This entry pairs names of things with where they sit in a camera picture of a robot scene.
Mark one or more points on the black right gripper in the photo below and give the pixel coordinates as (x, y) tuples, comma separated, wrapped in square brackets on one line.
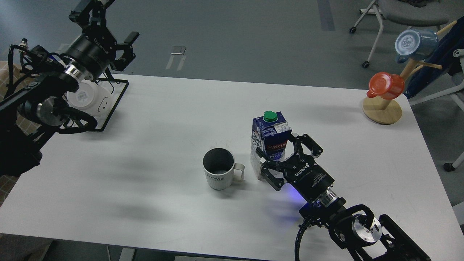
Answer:
[(311, 177)]

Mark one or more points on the blue plastic cup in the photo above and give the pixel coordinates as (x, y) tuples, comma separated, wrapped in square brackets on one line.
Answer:
[(417, 44)]

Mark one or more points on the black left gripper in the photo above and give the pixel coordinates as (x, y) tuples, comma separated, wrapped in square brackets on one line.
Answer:
[(94, 52)]

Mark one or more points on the white HOME mug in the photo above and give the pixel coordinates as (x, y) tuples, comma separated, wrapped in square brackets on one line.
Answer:
[(221, 169)]

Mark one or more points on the orange plastic cup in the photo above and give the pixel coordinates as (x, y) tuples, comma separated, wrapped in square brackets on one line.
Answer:
[(385, 85)]

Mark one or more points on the grey office chair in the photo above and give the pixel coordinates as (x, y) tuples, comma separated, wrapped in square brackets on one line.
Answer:
[(403, 13)]

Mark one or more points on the blue milk carton green cap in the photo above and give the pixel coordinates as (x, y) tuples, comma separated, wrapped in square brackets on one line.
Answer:
[(270, 134)]

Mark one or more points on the blue fabric chair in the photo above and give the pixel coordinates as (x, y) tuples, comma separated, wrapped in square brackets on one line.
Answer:
[(448, 58)]

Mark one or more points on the white cup on rack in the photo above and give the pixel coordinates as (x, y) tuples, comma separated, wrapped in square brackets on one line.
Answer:
[(91, 99)]

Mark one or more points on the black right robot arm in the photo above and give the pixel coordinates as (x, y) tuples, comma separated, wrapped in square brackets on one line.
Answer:
[(355, 229)]

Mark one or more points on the beige checkered cloth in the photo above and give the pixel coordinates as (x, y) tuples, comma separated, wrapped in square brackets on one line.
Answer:
[(17, 144)]

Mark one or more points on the wooden cup tree stand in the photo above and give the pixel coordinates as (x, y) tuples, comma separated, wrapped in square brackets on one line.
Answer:
[(388, 112)]

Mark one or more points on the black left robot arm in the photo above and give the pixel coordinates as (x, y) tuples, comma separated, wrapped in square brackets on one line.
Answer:
[(34, 108)]

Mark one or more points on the black wire cup rack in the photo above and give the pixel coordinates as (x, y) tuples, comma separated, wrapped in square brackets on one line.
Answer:
[(117, 87)]

